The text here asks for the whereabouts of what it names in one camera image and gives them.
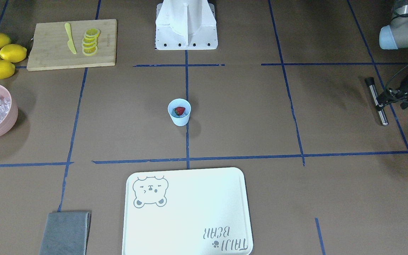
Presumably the steel muddler black tip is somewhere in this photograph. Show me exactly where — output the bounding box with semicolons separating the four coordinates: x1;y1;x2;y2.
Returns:
364;77;389;126

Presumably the red strawberry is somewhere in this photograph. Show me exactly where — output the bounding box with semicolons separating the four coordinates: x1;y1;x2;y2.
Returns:
174;107;186;117

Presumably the light blue plastic cup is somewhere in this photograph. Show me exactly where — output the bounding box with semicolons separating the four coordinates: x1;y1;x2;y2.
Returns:
167;98;192;126

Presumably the cream bear tray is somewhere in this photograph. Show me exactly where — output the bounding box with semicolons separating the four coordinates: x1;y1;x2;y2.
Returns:
121;167;254;255

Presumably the white pillar with base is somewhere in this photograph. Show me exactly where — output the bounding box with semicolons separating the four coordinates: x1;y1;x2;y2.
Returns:
154;0;218;50

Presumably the lemon slices row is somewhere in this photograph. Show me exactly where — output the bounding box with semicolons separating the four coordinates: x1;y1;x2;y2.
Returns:
81;28;101;56

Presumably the bamboo cutting board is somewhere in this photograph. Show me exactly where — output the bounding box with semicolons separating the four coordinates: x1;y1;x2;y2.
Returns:
27;19;118;71

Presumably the yellow plastic knife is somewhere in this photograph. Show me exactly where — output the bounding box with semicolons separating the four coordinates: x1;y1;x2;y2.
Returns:
64;23;77;55

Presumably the grey folded cloth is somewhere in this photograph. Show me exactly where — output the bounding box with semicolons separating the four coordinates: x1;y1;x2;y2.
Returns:
39;211;91;255

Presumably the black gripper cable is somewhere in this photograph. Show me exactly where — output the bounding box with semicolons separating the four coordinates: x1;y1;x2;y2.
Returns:
385;58;408;94

